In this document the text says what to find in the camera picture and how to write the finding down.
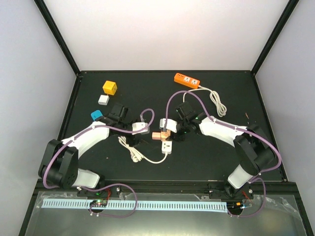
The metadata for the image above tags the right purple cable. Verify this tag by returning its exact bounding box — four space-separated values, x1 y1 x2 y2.
165 90 282 218

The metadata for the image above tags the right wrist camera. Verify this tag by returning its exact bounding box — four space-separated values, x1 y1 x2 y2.
159 118 178 133

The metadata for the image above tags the pink round object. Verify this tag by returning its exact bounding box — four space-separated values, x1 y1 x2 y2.
152 130 171 142

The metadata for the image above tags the blue plug adapter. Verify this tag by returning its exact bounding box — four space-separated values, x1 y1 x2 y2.
91 110 103 121

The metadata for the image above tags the light blue slotted strip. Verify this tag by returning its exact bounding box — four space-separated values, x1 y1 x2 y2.
41 199 228 213

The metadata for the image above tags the yellow cube socket adapter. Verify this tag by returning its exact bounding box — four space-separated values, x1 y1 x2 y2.
102 81 118 95

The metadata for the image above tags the white charger plug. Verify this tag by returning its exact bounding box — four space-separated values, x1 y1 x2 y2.
98 95 110 106

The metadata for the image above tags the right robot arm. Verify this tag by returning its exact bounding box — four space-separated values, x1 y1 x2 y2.
174 102 277 198

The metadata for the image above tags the orange power strip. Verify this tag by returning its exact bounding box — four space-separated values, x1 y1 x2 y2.
174 73 200 89

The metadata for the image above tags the white socket adapter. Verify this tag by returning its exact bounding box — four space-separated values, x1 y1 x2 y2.
161 141 172 154

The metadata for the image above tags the clear plastic sheet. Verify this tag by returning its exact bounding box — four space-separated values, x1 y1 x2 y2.
26 192 307 236

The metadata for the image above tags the white power strip cord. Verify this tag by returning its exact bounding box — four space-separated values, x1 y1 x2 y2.
182 85 227 118

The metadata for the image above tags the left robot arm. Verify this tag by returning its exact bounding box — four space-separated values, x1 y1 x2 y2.
38 104 149 196

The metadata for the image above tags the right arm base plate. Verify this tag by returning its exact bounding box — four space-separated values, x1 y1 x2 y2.
204 181 253 201

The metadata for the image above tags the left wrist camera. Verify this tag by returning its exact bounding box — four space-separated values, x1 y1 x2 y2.
132 115 150 135

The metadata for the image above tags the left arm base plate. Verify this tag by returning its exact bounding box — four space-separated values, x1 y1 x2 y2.
77 180 122 199

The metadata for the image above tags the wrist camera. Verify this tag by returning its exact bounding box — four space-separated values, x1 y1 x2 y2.
132 115 150 135
159 118 178 133

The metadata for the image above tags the white cable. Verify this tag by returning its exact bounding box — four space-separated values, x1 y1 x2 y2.
118 135 169 164

